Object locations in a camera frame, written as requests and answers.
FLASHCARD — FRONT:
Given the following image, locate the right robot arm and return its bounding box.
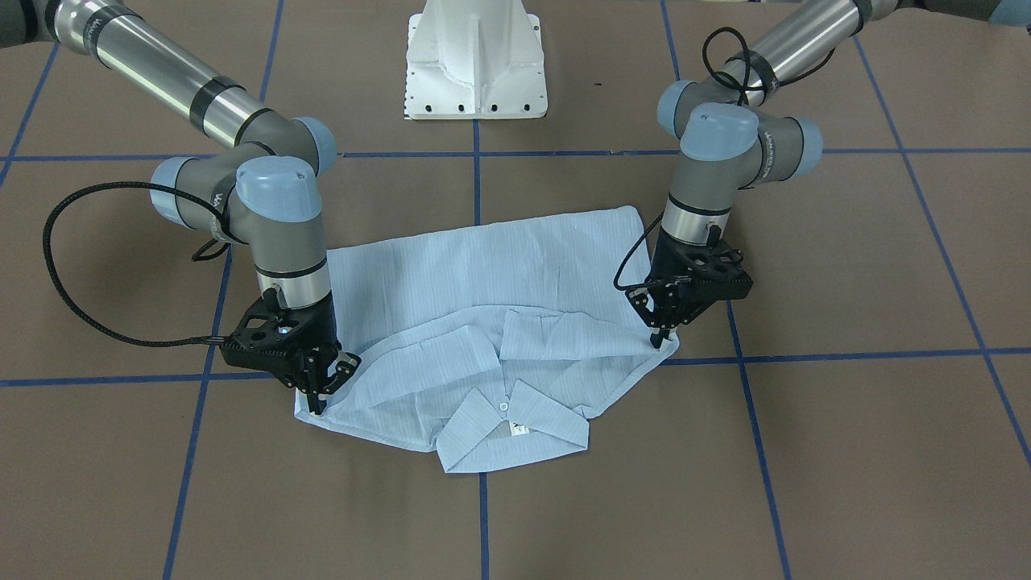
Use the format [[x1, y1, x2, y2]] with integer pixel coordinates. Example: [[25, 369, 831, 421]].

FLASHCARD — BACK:
[[2, 1, 361, 415]]

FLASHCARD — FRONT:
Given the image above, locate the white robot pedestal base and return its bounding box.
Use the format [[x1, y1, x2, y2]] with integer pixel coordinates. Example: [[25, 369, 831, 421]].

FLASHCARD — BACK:
[[404, 1, 548, 120]]

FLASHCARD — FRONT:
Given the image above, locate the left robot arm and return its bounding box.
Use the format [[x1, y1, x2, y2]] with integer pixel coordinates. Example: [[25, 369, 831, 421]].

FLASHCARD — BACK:
[[623, 1, 1029, 349]]

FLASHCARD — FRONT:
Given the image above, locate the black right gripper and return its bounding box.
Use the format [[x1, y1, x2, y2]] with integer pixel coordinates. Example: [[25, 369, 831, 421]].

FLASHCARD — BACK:
[[222, 294, 362, 416]]

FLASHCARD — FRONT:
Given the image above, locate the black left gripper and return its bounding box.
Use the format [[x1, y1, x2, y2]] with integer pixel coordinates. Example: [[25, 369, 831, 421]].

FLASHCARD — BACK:
[[628, 234, 752, 350]]

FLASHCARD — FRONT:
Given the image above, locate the light blue button-up shirt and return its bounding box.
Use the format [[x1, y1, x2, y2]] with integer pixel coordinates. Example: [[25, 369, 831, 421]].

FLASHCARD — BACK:
[[294, 206, 678, 473]]

